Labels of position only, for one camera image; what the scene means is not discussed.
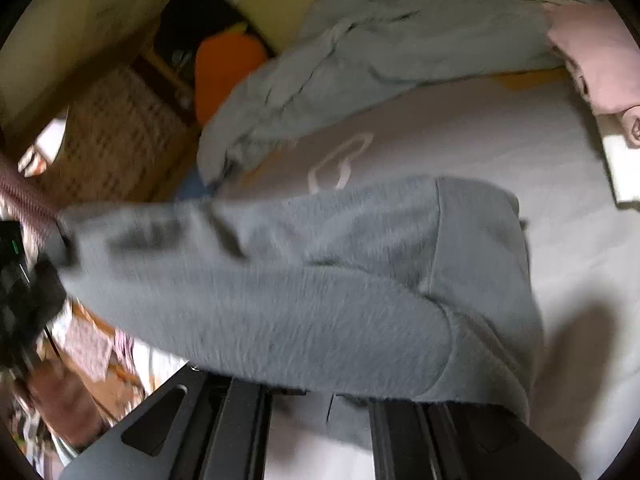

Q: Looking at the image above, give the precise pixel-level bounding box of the grey monster print sweatshirt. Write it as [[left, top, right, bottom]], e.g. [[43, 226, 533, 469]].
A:
[[42, 176, 542, 448]]

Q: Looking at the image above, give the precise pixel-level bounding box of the woven rattan bedside panel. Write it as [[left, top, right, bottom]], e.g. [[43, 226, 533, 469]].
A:
[[35, 67, 195, 207]]

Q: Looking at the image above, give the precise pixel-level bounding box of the blue pillow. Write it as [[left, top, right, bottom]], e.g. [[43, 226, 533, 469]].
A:
[[174, 169, 219, 202]]

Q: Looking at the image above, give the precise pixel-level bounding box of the orange carrot plush pillow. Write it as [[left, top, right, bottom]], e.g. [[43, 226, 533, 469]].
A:
[[193, 30, 269, 127]]

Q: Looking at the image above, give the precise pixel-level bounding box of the grey-green crumpled blanket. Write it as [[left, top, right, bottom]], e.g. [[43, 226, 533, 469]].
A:
[[196, 0, 606, 187]]

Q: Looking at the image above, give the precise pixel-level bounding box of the light grey printed bedsheet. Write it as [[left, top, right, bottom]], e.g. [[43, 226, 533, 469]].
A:
[[222, 72, 639, 479]]

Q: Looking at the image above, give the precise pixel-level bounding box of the folded white garment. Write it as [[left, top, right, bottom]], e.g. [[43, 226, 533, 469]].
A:
[[597, 116, 640, 207]]

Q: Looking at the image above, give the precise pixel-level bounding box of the folded pink garment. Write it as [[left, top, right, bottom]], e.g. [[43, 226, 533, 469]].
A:
[[547, 2, 639, 148]]

